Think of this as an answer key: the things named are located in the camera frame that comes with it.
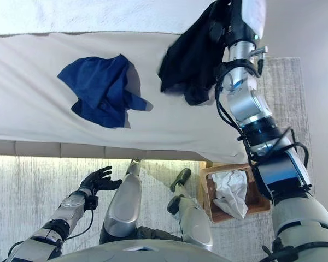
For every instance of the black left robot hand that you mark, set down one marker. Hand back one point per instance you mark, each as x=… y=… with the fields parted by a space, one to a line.
x=101 y=181

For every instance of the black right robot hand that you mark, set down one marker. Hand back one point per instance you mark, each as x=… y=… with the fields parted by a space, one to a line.
x=240 y=24

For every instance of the black garment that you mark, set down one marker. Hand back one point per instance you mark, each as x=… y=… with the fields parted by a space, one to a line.
x=188 y=62

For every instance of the blue shirt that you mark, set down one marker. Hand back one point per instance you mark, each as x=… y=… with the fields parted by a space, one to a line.
x=98 y=90

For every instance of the white garment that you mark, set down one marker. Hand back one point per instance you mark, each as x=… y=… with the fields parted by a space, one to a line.
x=232 y=191

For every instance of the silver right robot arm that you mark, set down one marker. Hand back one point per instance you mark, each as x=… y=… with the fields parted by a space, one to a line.
x=248 y=106

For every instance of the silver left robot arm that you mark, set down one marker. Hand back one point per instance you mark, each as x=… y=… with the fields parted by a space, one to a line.
x=57 y=218

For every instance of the upholstered bed base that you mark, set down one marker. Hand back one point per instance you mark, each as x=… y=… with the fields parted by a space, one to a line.
x=71 y=148

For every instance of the brown wicker basket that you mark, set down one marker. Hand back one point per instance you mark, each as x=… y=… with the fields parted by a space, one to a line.
x=258 y=203

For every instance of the grey robot torso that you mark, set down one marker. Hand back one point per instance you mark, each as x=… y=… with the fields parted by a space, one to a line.
x=125 y=253

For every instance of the silver right robot leg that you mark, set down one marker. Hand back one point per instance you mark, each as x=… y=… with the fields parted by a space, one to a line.
x=196 y=223

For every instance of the white duvet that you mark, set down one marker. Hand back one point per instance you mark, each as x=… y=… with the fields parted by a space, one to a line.
x=98 y=13

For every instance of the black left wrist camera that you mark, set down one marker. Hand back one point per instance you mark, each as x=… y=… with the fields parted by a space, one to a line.
x=92 y=202

